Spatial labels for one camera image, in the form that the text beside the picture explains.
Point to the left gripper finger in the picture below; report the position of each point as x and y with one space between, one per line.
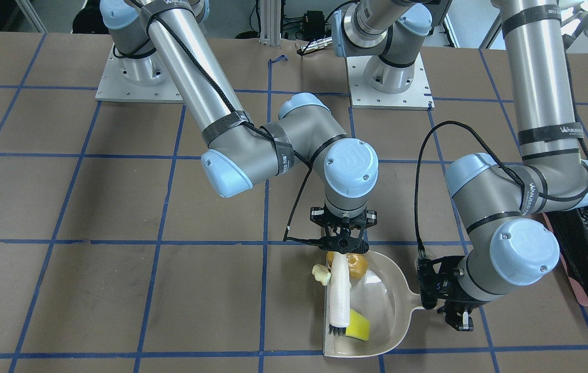
459 320

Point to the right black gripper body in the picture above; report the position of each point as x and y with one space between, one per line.
318 215

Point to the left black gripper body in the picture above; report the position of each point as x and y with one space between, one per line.
459 303

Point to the brown potato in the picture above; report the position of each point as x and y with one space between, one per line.
357 264

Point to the pale curved peel piece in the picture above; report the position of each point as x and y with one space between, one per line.
322 274

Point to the beige hand brush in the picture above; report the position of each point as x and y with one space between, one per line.
339 295

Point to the beige plastic dustpan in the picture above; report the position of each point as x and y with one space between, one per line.
383 297

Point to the yellow sponge piece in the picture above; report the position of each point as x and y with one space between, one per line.
359 327

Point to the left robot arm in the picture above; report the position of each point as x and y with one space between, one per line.
495 200

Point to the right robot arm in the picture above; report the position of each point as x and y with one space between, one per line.
241 154

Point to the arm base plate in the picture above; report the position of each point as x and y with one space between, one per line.
376 85
137 80

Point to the aluminium frame post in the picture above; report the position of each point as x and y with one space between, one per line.
270 22

